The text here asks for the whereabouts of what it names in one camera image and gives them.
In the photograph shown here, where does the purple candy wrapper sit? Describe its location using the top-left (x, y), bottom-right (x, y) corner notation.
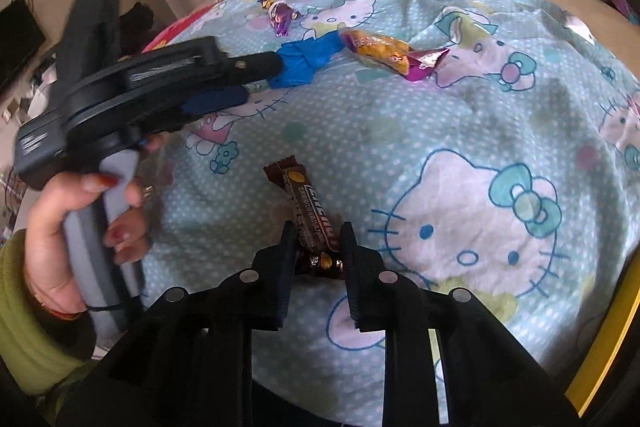
top-left (257, 0), bottom-right (303, 38)

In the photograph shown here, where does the person's left hand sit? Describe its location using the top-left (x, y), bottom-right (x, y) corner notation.
top-left (25, 174), bottom-right (153, 320)

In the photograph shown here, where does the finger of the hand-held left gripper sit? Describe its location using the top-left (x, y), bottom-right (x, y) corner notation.
top-left (220, 49), bottom-right (286, 88)
top-left (182, 84), bottom-right (251, 120)

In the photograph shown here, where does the light blue cartoon printed blanket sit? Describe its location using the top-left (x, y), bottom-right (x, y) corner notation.
top-left (145, 0), bottom-right (640, 413)

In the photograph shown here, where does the yellow round bin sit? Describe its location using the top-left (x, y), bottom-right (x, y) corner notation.
top-left (565, 277), bottom-right (640, 418)

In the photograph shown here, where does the silver foil wrapper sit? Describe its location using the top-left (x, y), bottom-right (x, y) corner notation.
top-left (562, 12), bottom-right (596, 45)

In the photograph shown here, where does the blue wrapper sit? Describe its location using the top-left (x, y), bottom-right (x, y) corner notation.
top-left (270, 34), bottom-right (346, 88)

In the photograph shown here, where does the brown chocolate bar wrapper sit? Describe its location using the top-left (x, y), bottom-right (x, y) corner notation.
top-left (263, 157), bottom-right (347, 280)

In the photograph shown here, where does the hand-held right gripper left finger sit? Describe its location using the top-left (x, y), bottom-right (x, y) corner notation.
top-left (55, 222), bottom-right (301, 427)

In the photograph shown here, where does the black monitor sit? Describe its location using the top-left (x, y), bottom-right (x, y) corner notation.
top-left (0, 0), bottom-right (46, 92)

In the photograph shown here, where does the person's left forearm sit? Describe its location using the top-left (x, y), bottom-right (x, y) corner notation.
top-left (0, 229), bottom-right (106, 398)

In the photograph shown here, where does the yellow and purple snack wrapper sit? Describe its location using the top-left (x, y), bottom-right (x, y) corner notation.
top-left (340, 28), bottom-right (451, 82)

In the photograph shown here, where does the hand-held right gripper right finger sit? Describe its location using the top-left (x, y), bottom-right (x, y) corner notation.
top-left (340, 222), bottom-right (581, 427)

